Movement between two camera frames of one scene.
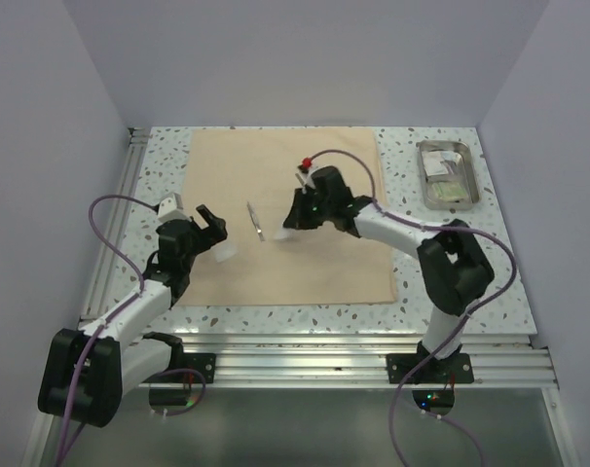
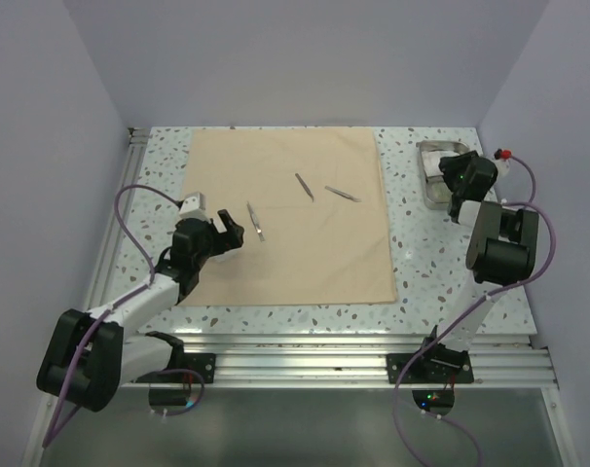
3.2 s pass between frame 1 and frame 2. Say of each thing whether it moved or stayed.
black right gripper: moved
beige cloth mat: stayed
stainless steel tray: stayed
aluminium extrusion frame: stayed
